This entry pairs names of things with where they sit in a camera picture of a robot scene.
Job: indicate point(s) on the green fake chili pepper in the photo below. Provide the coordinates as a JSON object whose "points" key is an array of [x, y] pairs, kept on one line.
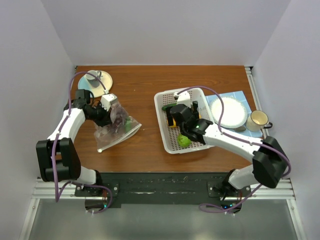
{"points": [[128, 124]]}

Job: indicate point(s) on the polka dot zip bag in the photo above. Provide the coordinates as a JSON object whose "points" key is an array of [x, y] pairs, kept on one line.
{"points": [[122, 128]]}

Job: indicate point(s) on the purple fake grapes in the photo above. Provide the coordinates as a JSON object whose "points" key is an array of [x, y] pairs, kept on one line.
{"points": [[118, 116]]}

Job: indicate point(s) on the white paper plate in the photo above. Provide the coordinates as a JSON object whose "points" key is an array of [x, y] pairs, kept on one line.
{"points": [[234, 115]]}

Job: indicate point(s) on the green fake cucumber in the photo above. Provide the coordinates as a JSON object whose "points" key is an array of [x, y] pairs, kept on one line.
{"points": [[167, 106]]}

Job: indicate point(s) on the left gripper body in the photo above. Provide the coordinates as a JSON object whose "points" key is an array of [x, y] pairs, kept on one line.
{"points": [[99, 115]]}

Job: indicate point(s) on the yellow fake lemon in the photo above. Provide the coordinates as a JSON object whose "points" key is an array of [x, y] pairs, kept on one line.
{"points": [[173, 123]]}

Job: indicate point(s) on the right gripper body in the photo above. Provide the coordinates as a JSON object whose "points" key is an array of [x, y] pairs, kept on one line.
{"points": [[189, 109]]}

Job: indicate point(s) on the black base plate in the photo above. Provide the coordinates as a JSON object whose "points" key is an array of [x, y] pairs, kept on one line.
{"points": [[170, 188]]}

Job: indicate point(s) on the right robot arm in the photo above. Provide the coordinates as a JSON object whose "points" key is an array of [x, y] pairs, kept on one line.
{"points": [[268, 161]]}

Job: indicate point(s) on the cream enamel mug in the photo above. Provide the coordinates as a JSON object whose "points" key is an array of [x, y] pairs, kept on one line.
{"points": [[257, 121]]}

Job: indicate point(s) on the grey ceramic cup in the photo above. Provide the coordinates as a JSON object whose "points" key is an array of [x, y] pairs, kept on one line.
{"points": [[93, 75]]}

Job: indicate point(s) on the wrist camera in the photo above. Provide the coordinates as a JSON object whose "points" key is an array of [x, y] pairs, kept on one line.
{"points": [[107, 100], [182, 98]]}

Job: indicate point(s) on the blue checked cloth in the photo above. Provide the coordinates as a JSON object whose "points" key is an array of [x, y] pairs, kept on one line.
{"points": [[240, 96]]}

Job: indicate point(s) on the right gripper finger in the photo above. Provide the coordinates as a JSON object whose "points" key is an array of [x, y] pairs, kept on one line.
{"points": [[169, 116], [195, 109]]}

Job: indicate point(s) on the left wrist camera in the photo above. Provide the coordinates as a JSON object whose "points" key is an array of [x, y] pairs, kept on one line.
{"points": [[107, 100]]}

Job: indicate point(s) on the cream and blue plate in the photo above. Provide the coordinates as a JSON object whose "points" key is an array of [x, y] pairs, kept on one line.
{"points": [[97, 84]]}

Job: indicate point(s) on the white plastic basket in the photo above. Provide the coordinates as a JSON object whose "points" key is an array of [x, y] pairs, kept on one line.
{"points": [[194, 131]]}

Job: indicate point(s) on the aluminium frame rail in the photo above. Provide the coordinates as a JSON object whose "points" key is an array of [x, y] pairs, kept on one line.
{"points": [[283, 192]]}

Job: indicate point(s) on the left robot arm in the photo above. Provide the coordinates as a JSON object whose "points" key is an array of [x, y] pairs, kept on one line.
{"points": [[57, 156]]}

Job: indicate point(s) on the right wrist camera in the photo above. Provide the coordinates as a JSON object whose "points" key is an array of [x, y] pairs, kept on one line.
{"points": [[182, 98]]}

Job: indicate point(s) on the green fake custard apple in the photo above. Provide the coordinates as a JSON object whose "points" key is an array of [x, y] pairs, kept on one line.
{"points": [[183, 141]]}

